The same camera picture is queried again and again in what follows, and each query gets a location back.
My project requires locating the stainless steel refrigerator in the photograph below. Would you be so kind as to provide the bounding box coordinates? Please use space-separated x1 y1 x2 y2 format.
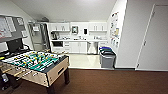
28 21 51 53

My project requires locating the wooden foosball table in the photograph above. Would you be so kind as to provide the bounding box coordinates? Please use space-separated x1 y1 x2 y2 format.
0 49 71 94

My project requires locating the white upper wall cabinet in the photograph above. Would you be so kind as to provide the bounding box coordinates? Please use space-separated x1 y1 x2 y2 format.
49 22 71 33
88 22 109 33

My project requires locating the stainless steel dishwasher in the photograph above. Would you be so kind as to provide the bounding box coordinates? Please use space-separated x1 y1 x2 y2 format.
87 41 100 55

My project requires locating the black coffee machine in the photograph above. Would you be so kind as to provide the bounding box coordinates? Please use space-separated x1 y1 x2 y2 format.
50 31 60 41

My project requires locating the white door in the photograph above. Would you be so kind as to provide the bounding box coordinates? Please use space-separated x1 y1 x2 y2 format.
136 3 168 72

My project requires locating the wall notice board with papers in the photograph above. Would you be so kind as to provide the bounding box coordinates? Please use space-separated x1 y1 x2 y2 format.
0 14 30 43

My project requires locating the white three drawer unit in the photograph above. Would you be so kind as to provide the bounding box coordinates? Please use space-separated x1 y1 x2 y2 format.
63 41 71 54
98 41 109 51

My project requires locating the white double door base cabinet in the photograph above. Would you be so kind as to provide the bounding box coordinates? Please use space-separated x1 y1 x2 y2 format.
69 41 89 55

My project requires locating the grey trash bin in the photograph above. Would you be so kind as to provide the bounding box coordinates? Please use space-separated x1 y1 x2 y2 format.
101 49 117 70

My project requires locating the black screen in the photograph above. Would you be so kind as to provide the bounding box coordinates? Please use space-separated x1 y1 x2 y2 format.
0 37 25 58

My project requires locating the metal door handle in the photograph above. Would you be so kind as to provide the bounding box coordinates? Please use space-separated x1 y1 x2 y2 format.
142 39 147 47

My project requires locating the black built-in microwave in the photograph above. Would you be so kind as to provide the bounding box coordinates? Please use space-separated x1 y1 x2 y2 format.
51 39 65 48

